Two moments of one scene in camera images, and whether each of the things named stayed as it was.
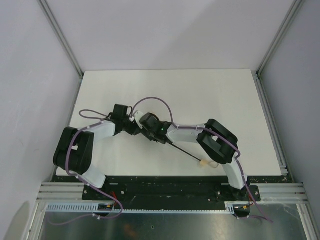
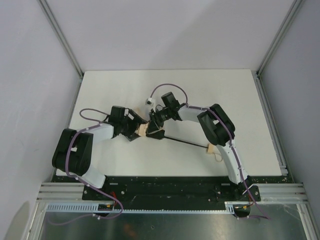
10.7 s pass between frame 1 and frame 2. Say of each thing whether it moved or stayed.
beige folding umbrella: moved
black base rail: stayed
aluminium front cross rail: stayed
